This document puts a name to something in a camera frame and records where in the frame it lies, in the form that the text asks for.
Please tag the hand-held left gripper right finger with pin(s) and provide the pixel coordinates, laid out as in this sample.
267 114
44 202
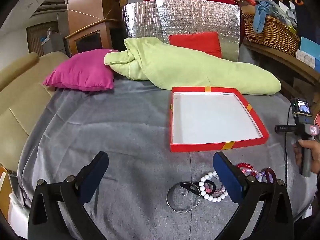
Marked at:
226 177

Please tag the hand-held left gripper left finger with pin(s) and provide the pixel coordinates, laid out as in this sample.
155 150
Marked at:
96 177

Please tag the silver bangle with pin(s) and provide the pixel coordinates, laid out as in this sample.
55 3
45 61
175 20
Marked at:
168 200

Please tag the red cardboard box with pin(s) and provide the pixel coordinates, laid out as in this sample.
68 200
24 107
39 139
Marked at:
215 115

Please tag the person's right hand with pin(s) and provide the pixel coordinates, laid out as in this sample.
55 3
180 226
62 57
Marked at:
313 155

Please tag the grey bed sheet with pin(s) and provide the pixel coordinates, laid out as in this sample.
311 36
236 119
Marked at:
100 130

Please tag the white card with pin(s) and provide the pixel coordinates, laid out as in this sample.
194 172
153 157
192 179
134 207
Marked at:
305 58

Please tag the wooden shelf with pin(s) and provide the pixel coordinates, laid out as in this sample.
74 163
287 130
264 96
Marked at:
275 55

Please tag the blue card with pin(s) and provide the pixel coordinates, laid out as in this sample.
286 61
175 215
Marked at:
311 45

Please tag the wicker basket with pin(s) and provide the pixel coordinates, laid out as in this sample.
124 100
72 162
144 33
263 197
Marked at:
272 35

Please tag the pink pillow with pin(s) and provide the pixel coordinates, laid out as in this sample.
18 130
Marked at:
80 72

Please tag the beige sofa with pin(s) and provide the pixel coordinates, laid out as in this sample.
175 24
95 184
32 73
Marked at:
20 100

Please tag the light green blanket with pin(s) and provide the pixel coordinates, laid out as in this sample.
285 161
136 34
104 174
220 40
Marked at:
187 67

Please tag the clear plastic bag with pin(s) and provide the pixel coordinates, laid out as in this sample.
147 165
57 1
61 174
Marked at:
282 10

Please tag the blue cloth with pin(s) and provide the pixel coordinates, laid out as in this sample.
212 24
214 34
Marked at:
262 12

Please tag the red pillow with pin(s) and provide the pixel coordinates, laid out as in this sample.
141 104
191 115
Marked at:
197 41

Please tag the silver foil mat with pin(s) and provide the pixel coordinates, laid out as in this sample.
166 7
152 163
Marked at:
145 20

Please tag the wooden cabinet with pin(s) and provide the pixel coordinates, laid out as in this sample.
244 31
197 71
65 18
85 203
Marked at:
85 5

